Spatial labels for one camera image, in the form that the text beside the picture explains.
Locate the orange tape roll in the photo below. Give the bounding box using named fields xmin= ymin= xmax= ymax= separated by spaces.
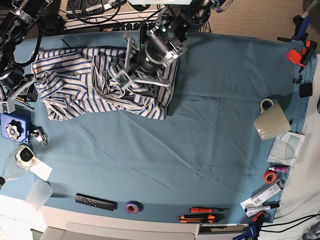
xmin=263 ymin=170 xmax=277 ymax=185

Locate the small black box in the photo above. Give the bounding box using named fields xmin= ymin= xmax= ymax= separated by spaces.
xmin=299 ymin=82 xmax=313 ymax=98

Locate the small purple tube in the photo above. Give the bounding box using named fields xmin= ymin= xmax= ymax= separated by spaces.
xmin=268 ymin=166 xmax=290 ymax=173

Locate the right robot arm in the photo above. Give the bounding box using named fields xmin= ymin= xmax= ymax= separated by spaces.
xmin=0 ymin=0 xmax=52 ymax=101

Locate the blue white striped T-shirt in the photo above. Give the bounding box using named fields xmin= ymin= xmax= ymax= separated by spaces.
xmin=30 ymin=48 xmax=173 ymax=121

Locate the black power strip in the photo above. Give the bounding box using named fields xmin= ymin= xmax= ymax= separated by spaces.
xmin=109 ymin=22 xmax=140 ymax=31

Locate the teal table cloth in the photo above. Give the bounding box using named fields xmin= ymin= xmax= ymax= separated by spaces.
xmin=0 ymin=31 xmax=318 ymax=225

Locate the clear plastic bottle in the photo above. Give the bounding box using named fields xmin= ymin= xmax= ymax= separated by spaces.
xmin=0 ymin=144 xmax=35 ymax=188

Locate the beige ceramic mug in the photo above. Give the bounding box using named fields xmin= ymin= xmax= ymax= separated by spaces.
xmin=253 ymin=98 xmax=291 ymax=140

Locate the orange black clamp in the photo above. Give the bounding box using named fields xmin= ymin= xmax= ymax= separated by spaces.
xmin=286 ymin=40 xmax=318 ymax=67

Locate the orange utility knife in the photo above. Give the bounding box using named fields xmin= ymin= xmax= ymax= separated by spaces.
xmin=177 ymin=213 xmax=220 ymax=224

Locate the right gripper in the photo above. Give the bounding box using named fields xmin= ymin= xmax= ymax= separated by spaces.
xmin=21 ymin=84 xmax=38 ymax=102

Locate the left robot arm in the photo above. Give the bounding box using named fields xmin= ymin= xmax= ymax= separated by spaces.
xmin=137 ymin=0 xmax=233 ymax=74

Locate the leaf pattern card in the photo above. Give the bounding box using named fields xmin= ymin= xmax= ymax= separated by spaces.
xmin=267 ymin=131 xmax=306 ymax=167

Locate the red screwdriver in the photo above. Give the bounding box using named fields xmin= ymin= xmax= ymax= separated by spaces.
xmin=189 ymin=206 xmax=229 ymax=214

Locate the translucent plastic cup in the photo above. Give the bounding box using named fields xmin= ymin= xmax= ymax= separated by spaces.
xmin=24 ymin=180 xmax=53 ymax=213

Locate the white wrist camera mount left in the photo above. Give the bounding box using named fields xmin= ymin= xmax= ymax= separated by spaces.
xmin=113 ymin=33 xmax=173 ymax=95

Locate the blue black clamp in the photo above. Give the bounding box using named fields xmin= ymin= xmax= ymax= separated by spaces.
xmin=232 ymin=211 xmax=266 ymax=240

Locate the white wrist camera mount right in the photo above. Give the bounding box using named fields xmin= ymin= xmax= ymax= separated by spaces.
xmin=0 ymin=74 xmax=38 ymax=114

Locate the black marker pen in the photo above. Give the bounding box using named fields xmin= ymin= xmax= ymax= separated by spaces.
xmin=244 ymin=203 xmax=280 ymax=213

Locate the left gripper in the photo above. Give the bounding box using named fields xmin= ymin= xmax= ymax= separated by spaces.
xmin=138 ymin=32 xmax=189 ymax=74

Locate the purple tape roll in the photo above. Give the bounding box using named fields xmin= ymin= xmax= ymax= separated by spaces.
xmin=125 ymin=200 xmax=143 ymax=214

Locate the blue box with knob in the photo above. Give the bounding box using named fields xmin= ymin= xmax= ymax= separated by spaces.
xmin=0 ymin=112 xmax=32 ymax=144

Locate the small metal padlock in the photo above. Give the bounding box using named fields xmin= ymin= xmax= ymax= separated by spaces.
xmin=30 ymin=128 xmax=48 ymax=146

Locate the white packaged item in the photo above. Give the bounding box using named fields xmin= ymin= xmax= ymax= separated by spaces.
xmin=240 ymin=179 xmax=284 ymax=210

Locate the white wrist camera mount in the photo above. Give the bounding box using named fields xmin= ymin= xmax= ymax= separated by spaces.
xmin=0 ymin=74 xmax=38 ymax=114
xmin=113 ymin=33 xmax=173 ymax=95

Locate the black remote control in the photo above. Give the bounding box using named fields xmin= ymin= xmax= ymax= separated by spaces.
xmin=75 ymin=193 xmax=118 ymax=211

